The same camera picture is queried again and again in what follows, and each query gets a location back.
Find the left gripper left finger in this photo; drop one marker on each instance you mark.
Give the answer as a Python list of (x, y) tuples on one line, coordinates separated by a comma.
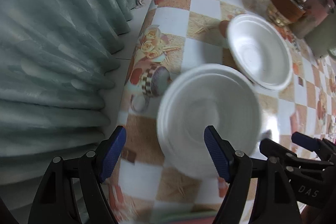
[(55, 200)]

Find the green curtain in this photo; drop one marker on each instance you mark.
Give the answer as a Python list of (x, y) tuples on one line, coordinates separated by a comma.
[(54, 58)]

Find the iced drink plastic cup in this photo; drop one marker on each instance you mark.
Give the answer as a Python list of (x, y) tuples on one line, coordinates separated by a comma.
[(285, 12)]

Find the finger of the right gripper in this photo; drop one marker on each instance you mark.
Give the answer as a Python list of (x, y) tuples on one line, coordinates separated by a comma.
[(322, 147), (280, 150)]

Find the large white paper bowl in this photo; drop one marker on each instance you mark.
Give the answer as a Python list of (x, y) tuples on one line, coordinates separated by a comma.
[(208, 95)]

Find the checkered patterned tablecloth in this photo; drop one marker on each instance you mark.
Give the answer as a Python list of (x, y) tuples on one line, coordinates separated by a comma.
[(179, 35)]

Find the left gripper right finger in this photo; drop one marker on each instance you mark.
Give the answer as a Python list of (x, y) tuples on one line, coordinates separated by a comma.
[(274, 199)]

